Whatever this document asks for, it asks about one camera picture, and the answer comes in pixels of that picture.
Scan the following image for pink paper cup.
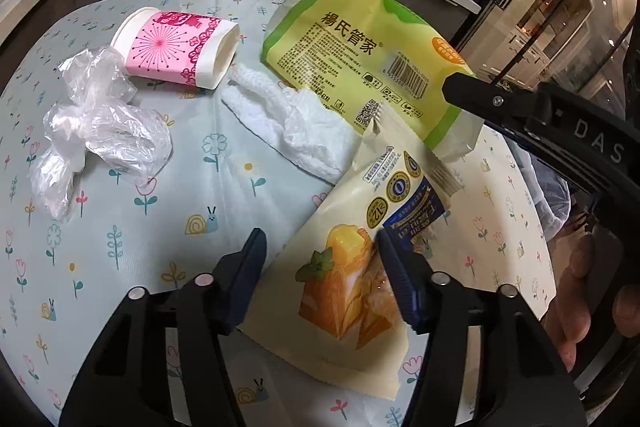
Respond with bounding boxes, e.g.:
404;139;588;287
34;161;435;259
110;7;240;90

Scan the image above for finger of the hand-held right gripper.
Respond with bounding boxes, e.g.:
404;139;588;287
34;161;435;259
442;74;553;138

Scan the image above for crumpled white paper towel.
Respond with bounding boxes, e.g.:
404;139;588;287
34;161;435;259
221;63;361;184

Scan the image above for glass sliding door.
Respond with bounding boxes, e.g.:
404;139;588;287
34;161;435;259
475;0;640;108

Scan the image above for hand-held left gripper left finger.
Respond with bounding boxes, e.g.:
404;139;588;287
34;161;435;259
59;228;268;427

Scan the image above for yellow-green plastic package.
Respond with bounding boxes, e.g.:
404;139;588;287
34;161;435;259
261;0;485;164

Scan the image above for clear plastic bag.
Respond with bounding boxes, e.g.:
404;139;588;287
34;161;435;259
27;47;173;220

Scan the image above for person's right hand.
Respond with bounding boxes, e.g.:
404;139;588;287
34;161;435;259
542;227;640;373

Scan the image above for trash bin with white liner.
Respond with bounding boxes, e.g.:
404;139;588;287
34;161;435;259
510;147;573;240

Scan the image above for beige snack pouch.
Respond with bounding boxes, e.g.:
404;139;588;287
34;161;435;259
237;102;468;400

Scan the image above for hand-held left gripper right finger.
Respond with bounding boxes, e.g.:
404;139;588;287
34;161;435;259
376;229;588;427

